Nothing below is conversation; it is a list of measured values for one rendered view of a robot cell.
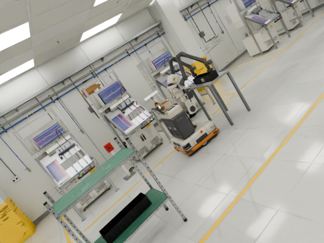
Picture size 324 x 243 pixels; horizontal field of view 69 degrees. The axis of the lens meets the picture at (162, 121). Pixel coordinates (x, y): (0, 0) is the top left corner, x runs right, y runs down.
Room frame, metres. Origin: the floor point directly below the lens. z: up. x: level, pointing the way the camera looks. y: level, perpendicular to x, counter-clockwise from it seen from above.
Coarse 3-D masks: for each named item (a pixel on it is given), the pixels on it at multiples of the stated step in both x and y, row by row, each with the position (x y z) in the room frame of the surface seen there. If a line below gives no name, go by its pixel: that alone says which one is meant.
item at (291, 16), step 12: (264, 0) 7.74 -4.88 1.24; (276, 0) 7.78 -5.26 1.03; (288, 0) 7.20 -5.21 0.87; (300, 0) 7.16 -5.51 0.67; (276, 12) 7.52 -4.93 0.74; (288, 12) 7.38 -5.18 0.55; (312, 12) 7.35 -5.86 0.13; (276, 24) 7.72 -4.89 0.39; (288, 24) 7.40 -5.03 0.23; (300, 24) 7.06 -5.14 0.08
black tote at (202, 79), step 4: (208, 72) 4.03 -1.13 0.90; (216, 72) 3.81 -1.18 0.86; (200, 76) 4.35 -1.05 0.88; (204, 76) 3.87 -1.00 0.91; (208, 76) 3.77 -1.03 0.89; (212, 76) 3.78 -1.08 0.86; (216, 76) 3.80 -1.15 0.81; (196, 80) 4.20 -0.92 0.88; (200, 80) 4.07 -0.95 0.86; (204, 80) 3.94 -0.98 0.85; (208, 80) 3.83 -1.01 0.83; (212, 80) 3.78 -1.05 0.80; (196, 84) 4.29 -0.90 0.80
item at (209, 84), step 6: (222, 72) 3.86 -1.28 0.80; (228, 72) 3.78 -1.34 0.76; (216, 78) 3.73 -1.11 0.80; (198, 84) 4.18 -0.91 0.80; (204, 84) 3.85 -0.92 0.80; (210, 84) 3.69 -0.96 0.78; (234, 84) 3.78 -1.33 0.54; (192, 90) 4.33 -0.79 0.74; (210, 90) 3.71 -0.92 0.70; (216, 90) 4.43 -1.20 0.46; (216, 96) 3.69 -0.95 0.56; (240, 96) 3.80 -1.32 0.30; (198, 102) 4.34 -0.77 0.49; (222, 102) 4.42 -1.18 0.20; (246, 102) 3.79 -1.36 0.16; (204, 108) 4.33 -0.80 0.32; (222, 108) 3.68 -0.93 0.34; (246, 108) 3.81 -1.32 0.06; (210, 120) 4.32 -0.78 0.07; (228, 120) 3.70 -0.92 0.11
